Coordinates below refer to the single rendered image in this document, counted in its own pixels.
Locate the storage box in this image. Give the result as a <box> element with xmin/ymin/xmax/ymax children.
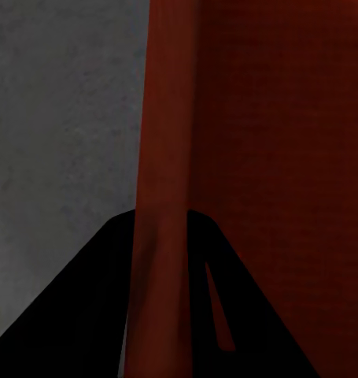
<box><xmin>124</xmin><ymin>0</ymin><xmax>358</xmax><ymax>378</ymax></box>

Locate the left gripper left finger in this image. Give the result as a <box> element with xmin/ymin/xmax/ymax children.
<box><xmin>0</xmin><ymin>209</ymin><xmax>135</xmax><ymax>378</ymax></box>

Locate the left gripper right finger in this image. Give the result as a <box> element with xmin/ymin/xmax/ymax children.
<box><xmin>187</xmin><ymin>209</ymin><xmax>320</xmax><ymax>378</ymax></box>

